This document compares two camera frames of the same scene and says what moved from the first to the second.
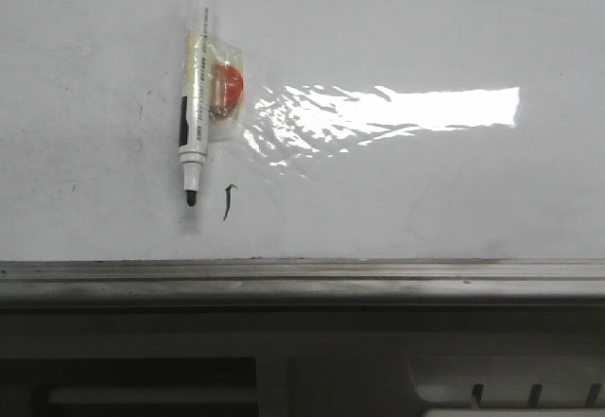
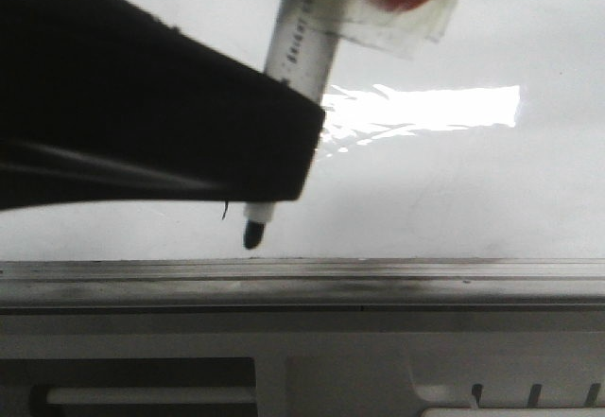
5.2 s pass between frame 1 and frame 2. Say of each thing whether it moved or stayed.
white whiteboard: stayed
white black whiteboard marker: moved
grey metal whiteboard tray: stayed
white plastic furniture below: stayed
